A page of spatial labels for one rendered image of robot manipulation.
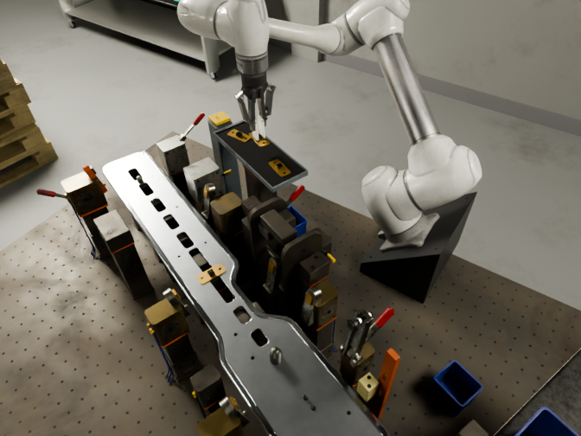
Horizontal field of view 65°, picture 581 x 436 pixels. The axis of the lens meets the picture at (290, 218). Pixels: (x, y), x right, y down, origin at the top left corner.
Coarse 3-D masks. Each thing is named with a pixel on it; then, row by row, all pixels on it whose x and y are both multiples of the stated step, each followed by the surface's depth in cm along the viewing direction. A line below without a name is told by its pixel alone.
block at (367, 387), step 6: (366, 378) 106; (372, 378) 106; (360, 384) 106; (366, 384) 105; (372, 384) 105; (378, 384) 105; (360, 390) 108; (366, 390) 104; (372, 390) 105; (360, 396) 111; (366, 396) 106; (372, 396) 108; (366, 402) 110
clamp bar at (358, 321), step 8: (360, 312) 101; (368, 312) 102; (352, 320) 99; (360, 320) 100; (368, 320) 100; (352, 328) 99; (360, 328) 104; (368, 328) 102; (352, 336) 107; (360, 336) 103; (352, 344) 109; (360, 344) 105; (344, 352) 111; (360, 352) 108; (352, 360) 109
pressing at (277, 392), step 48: (192, 240) 145; (192, 288) 132; (240, 288) 132; (240, 336) 121; (288, 336) 121; (240, 384) 112; (288, 384) 112; (336, 384) 112; (288, 432) 104; (336, 432) 104; (384, 432) 103
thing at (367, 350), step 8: (368, 344) 113; (368, 352) 112; (344, 360) 114; (368, 360) 113; (344, 368) 116; (352, 368) 112; (360, 368) 112; (368, 368) 116; (344, 376) 119; (352, 376) 115; (360, 376) 116; (352, 384) 118
